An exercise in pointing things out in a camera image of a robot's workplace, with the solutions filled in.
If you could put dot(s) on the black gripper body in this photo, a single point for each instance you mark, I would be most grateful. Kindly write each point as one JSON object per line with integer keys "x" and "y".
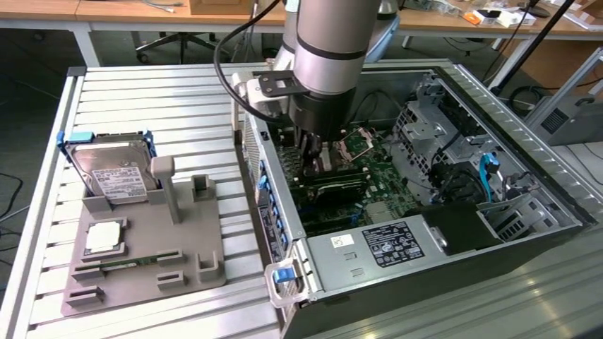
{"x": 321, "y": 113}

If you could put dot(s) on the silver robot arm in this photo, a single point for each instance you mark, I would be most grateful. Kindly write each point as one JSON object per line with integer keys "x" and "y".
{"x": 330, "y": 46}

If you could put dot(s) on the black RAM stick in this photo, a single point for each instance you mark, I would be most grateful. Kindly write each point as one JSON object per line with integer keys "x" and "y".
{"x": 351, "y": 174}

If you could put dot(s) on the metal socket cover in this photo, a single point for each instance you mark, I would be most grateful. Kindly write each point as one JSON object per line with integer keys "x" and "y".
{"x": 358, "y": 141}

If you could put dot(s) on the green motherboard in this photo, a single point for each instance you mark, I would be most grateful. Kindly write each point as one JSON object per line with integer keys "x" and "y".
{"x": 391, "y": 183}

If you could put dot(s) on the silver chipset heatsink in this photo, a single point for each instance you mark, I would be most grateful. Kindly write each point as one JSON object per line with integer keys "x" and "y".
{"x": 379, "y": 209}

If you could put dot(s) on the grey disk bay cage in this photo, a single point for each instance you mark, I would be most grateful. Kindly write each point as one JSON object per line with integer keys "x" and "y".
{"x": 417, "y": 152}

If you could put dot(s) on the grey power supply unit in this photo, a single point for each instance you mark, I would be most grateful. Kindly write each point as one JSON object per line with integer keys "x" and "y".
{"x": 339, "y": 265}

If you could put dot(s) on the black plastic shroud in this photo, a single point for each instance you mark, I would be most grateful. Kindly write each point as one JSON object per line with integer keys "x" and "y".
{"x": 459, "y": 226}

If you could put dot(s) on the blue case release latch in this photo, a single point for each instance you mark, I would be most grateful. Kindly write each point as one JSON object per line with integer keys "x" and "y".
{"x": 283, "y": 275}

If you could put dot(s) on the black office chair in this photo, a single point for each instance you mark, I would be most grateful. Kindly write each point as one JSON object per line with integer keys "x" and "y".
{"x": 182, "y": 44}

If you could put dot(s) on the cardboard box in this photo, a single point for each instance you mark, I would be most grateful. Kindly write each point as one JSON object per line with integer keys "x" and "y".
{"x": 222, "y": 7}

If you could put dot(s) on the hard disk with blue carrier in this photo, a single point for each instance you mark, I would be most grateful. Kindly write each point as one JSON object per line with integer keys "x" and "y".
{"x": 118, "y": 169}

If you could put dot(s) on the orange and white box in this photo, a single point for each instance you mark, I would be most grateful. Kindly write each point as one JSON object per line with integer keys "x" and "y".
{"x": 473, "y": 17}

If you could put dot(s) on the grey parts rack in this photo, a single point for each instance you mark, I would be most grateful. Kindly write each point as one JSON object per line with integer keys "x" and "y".
{"x": 142, "y": 243}

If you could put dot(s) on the open PC case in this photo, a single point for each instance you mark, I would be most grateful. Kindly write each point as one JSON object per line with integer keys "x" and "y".
{"x": 533, "y": 134}

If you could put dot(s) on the perforated grey disk bay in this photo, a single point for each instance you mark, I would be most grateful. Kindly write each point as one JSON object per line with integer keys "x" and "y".
{"x": 523, "y": 215}

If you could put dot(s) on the black tripod pole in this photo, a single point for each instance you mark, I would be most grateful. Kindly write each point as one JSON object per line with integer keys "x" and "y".
{"x": 531, "y": 46}

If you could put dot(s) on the green RAM stick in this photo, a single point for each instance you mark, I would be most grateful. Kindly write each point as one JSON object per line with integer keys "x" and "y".
{"x": 132, "y": 262}

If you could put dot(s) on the silver CPU chip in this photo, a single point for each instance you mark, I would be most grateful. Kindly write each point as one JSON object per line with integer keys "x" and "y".
{"x": 103, "y": 237}

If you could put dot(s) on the wooden desk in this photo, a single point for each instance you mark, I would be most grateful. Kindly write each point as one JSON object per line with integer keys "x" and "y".
{"x": 555, "y": 60}
{"x": 38, "y": 8}
{"x": 123, "y": 10}

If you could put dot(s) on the black monitor stand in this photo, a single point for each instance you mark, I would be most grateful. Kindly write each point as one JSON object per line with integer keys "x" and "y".
{"x": 534, "y": 8}

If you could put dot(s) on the grey equipment box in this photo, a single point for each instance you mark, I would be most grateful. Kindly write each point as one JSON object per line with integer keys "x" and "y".
{"x": 579, "y": 123}

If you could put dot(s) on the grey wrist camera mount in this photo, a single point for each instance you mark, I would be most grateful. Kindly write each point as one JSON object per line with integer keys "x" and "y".
{"x": 268, "y": 95}

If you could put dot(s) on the aluminium profile frame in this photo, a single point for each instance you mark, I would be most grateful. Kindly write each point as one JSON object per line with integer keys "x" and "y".
{"x": 565, "y": 88}

